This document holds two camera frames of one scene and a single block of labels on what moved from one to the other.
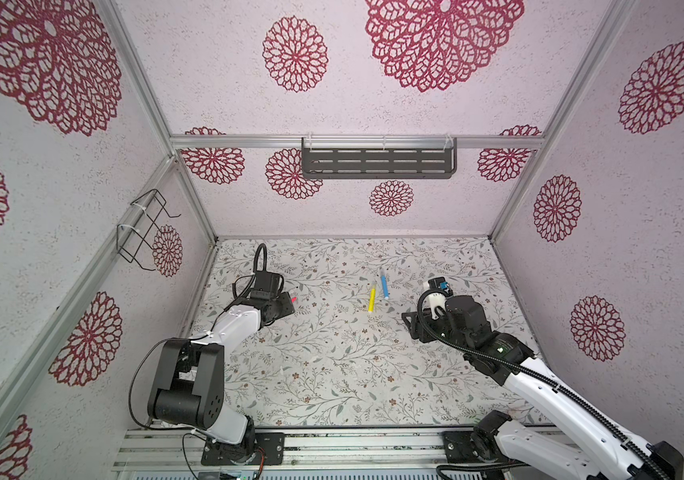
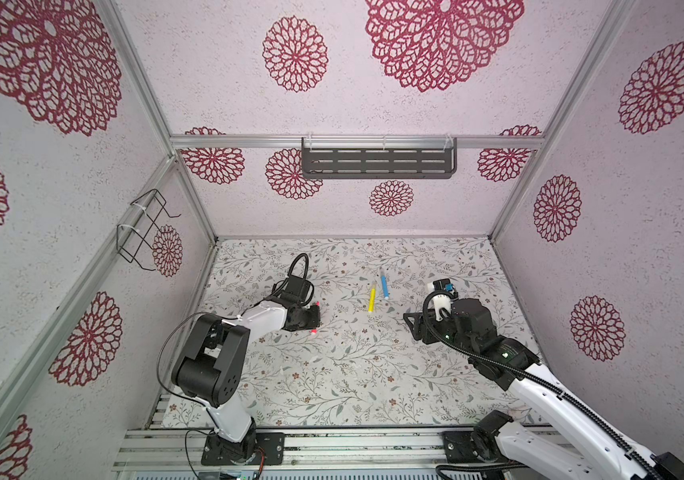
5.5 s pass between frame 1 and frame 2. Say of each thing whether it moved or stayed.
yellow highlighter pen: stayed
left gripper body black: moved
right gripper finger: stayed
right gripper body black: stayed
